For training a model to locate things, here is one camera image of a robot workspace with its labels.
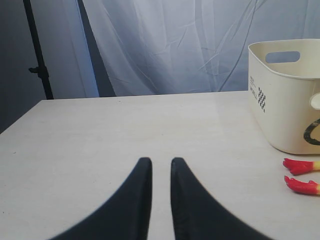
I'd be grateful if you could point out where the cream bin marked O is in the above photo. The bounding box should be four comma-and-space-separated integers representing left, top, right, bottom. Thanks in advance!
248, 38, 320, 155

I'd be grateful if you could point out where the large yellow rubber chicken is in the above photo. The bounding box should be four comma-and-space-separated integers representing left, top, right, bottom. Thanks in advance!
282, 158, 320, 196

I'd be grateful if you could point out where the black light stand pole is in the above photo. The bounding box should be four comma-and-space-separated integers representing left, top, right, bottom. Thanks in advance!
23, 0, 54, 100

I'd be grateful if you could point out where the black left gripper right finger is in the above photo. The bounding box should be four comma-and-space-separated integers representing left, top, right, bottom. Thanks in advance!
170, 157, 270, 240

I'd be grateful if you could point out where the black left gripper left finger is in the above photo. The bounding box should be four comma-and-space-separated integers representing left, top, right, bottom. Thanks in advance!
53, 157, 153, 240

